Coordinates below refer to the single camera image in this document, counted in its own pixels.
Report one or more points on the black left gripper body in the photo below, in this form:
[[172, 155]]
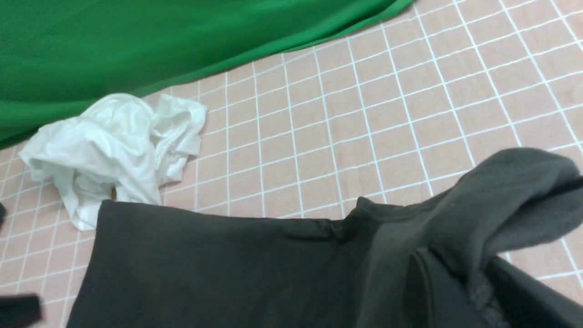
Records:
[[20, 311]]

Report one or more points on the dark teal shirt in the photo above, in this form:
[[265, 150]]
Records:
[[3, 213]]

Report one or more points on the dark gray long-sleeve top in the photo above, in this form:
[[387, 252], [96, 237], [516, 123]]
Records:
[[433, 264]]

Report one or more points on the white shirt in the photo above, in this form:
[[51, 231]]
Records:
[[119, 148]]

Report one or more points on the green backdrop cloth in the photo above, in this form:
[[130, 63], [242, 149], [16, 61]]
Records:
[[58, 57]]

